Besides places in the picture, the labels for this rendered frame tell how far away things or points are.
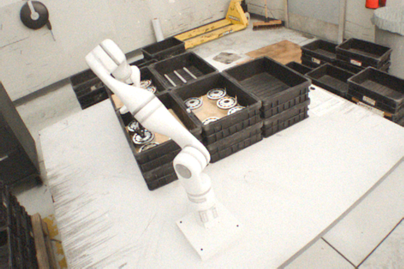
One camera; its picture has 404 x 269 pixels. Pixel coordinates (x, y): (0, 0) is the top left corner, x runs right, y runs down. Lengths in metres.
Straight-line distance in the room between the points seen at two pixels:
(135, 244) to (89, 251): 0.19
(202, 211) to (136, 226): 0.33
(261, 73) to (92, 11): 3.14
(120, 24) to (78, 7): 0.67
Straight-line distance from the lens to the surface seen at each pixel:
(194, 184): 0.94
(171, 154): 1.25
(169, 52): 3.06
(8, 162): 2.74
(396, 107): 2.11
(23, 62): 4.49
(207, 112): 1.49
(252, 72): 1.74
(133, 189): 1.39
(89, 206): 1.42
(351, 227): 2.05
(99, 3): 4.48
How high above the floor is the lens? 1.67
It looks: 35 degrees down
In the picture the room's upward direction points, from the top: 11 degrees counter-clockwise
